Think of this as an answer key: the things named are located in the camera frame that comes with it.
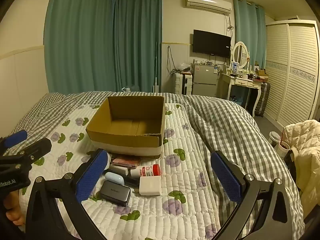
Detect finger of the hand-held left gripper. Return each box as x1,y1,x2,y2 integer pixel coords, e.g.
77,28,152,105
0,138,52,167
0,130,28,153

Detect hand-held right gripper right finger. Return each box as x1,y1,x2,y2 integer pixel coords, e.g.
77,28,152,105
210,150,304,240

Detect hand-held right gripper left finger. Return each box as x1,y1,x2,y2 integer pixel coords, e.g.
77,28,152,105
25,149,108,240

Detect white cylinder tube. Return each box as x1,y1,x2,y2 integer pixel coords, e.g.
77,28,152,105
103,152,112,170

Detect black remote control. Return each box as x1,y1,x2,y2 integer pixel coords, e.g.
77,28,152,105
120,175,140,188

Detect white bottle with red cap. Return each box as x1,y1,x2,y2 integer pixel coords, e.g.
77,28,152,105
130,164,160,179

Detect brown cardboard box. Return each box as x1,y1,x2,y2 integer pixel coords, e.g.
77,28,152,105
86,95,165,158

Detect white charger plug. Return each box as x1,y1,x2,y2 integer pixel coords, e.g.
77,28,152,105
139,175,162,196

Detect person's left hand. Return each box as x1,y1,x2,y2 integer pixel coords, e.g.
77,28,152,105
4,191,25,227

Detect light blue earbud case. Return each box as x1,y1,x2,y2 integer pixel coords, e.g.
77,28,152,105
104,171,125,183

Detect dark grey case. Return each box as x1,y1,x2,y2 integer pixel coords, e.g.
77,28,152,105
100,180,131,207

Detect pink wallet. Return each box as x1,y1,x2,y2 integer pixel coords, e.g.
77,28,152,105
110,157,142,168

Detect floral quilted mat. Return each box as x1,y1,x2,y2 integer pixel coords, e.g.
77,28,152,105
19,102,242,240

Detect white lidded jar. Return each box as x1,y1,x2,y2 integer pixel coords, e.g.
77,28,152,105
269,131,282,146

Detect white cup with straw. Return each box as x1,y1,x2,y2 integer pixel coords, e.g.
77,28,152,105
276,127,292,159

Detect blue plastic basket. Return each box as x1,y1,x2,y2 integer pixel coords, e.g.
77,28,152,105
229,94,244,106

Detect cream quilted jacket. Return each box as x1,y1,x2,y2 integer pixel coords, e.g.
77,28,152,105
285,119,320,227

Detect silver suitcase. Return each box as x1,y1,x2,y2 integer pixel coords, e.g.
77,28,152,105
255,81,271,117

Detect white dressing table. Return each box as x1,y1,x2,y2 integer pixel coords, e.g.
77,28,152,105
216,71,266,117

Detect silver fridge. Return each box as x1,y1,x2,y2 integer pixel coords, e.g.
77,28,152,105
191,64,221,97

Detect white suitcase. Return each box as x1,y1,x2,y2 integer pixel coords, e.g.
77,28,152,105
174,72,193,95

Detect green curtain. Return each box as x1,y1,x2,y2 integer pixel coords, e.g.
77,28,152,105
114,0,163,93
44,0,117,94
234,0,267,67

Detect white oval mirror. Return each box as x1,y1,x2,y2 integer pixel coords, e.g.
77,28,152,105
231,41,250,71

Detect white mop pole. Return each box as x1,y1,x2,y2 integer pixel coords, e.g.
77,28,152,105
153,41,159,93

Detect white louvred wardrobe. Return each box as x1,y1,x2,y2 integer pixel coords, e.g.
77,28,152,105
264,19,320,130

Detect white air conditioner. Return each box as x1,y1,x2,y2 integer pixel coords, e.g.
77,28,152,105
185,0,232,15

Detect black wall cables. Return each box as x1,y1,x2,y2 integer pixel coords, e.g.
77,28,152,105
166,45,177,76

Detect black wall television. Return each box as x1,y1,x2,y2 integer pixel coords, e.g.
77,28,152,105
192,29,232,58

